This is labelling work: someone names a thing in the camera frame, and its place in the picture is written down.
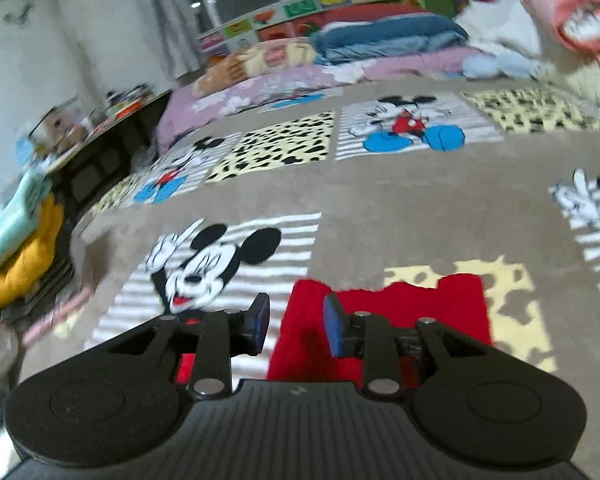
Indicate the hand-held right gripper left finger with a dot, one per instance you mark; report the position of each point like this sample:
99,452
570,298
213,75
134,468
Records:
257,322

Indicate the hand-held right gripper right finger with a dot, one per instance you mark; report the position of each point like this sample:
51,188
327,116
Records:
335,327

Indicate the cartoon mouse printed blanket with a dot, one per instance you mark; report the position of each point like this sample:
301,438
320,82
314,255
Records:
380,200

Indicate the pink folded garment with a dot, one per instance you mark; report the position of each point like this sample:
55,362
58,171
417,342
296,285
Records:
55,317

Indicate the black striped folded garment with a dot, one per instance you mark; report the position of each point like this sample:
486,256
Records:
55,280

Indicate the dark desk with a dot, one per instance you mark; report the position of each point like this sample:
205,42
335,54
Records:
110,145

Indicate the purple printed bed sheet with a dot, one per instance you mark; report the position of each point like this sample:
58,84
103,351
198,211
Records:
290,87

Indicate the pile of desk clutter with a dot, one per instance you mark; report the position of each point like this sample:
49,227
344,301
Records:
127,100

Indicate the orange cartoon pillow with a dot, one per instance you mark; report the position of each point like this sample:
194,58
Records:
255,62

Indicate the cardboard box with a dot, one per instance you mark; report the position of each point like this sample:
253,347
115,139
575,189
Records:
62,125

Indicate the grey curtain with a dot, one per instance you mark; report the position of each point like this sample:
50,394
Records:
175,20

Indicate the red pillow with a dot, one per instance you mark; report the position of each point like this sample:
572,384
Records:
370,15

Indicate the cream quilt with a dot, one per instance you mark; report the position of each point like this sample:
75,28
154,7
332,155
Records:
580,90

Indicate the white crumpled cloth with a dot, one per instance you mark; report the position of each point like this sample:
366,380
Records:
500,25

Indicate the pink rolled quilt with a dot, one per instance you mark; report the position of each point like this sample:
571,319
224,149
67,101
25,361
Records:
575,0

